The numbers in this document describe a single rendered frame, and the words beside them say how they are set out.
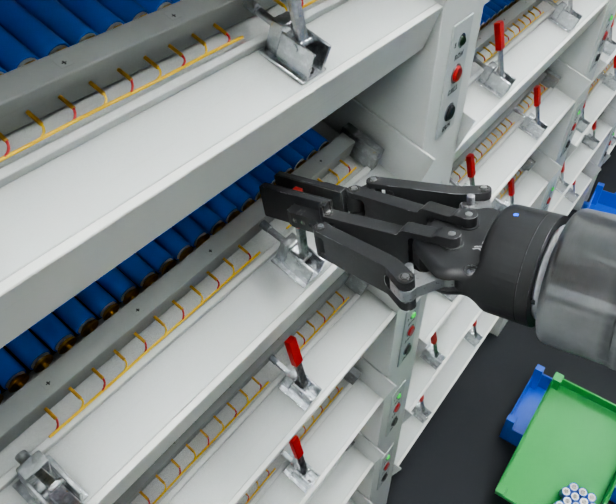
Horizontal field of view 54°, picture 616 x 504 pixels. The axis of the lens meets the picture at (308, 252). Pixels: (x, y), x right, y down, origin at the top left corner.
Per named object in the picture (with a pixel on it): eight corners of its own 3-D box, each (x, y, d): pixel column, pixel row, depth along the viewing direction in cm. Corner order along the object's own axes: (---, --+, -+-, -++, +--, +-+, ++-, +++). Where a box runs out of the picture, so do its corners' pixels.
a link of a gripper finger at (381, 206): (470, 222, 41) (481, 212, 42) (342, 182, 47) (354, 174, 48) (469, 267, 43) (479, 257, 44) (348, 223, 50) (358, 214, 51)
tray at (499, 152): (562, 117, 124) (606, 63, 113) (418, 288, 88) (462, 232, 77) (482, 62, 128) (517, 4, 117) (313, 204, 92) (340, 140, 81)
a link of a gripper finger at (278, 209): (336, 231, 48) (331, 236, 48) (270, 211, 52) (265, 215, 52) (332, 199, 47) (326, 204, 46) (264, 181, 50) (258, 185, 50)
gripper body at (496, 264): (523, 357, 38) (396, 309, 43) (570, 280, 43) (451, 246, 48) (532, 264, 34) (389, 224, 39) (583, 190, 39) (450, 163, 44)
